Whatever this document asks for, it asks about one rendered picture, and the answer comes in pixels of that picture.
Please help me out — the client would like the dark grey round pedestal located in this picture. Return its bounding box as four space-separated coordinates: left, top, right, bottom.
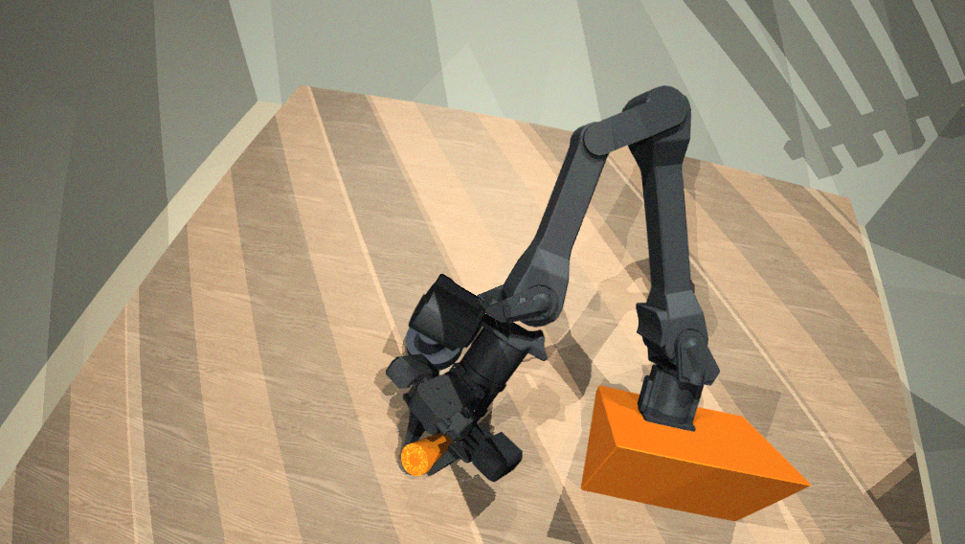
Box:
406 328 461 370

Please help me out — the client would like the orange knob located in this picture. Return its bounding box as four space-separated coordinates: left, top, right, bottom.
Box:
401 434 453 476

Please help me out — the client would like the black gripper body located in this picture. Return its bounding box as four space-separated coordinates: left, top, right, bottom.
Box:
386 353 523 482

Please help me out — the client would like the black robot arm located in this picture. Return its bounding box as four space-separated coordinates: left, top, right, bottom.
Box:
408 85 720 441

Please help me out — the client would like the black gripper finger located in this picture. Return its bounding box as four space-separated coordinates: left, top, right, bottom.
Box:
427 439 471 476
403 394 426 448

